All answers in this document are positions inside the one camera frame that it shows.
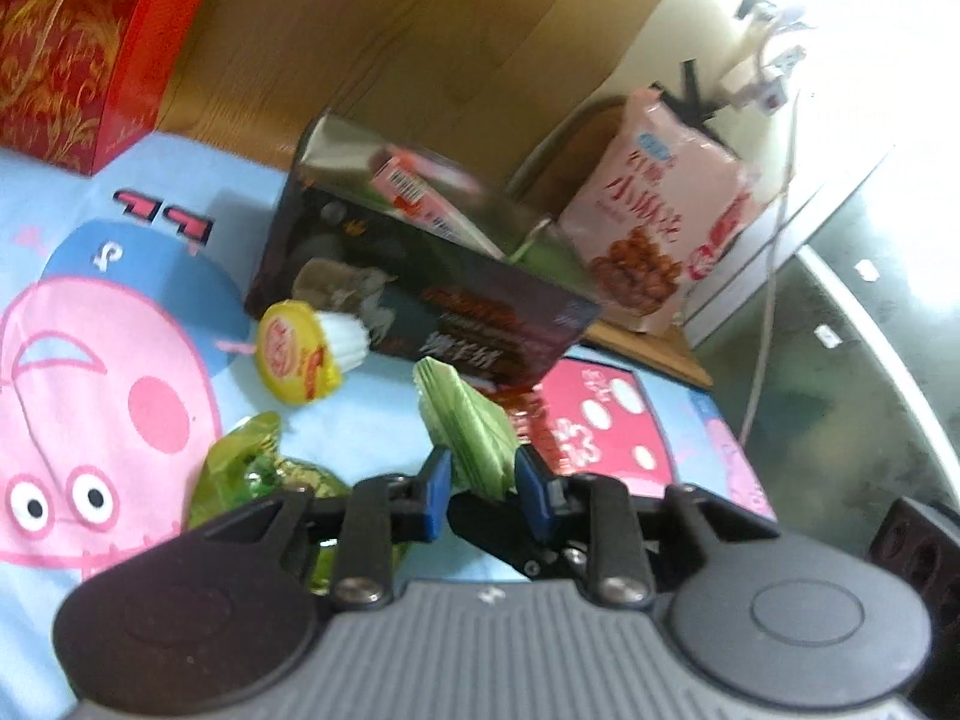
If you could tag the white power strip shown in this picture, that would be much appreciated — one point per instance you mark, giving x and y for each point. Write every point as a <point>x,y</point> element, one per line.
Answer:
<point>772,94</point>

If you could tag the black cardboard box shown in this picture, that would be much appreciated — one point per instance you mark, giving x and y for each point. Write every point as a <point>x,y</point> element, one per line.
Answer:
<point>420,300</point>

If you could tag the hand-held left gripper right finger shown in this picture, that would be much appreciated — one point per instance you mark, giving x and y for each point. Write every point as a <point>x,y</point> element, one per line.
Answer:
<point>534,495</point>

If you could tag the red gift box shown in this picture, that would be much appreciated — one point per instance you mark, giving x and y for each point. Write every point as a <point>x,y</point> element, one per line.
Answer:
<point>67,52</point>

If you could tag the green yellow candy packet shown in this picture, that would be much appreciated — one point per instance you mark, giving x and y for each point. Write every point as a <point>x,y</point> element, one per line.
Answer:
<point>240,465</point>

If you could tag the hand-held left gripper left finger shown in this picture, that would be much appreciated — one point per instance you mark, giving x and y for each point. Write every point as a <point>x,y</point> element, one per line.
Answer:
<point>437,495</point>

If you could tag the wooden headboard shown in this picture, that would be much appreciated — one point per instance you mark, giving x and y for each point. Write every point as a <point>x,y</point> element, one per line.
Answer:
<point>375,30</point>

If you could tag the large pink snack bag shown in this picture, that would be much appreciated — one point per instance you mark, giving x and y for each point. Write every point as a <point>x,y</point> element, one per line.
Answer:
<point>645,202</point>

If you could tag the pig printed blue blanket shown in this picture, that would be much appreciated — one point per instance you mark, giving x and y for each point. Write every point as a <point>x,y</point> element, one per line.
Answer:
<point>360,420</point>

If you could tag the yellow lid jelly cup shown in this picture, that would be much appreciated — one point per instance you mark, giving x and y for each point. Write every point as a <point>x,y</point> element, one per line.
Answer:
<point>292,349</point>

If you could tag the pale green snack packet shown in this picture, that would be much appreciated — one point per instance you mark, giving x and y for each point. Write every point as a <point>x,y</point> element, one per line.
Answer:
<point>469,427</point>

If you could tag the frosted glass wardrobe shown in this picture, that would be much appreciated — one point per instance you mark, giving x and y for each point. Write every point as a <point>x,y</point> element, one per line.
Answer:
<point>862,360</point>

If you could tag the small pink box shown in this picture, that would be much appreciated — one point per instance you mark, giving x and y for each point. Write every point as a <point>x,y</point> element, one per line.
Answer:
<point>409,191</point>

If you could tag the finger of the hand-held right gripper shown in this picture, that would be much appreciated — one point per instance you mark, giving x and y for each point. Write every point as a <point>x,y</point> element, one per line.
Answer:
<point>487,532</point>

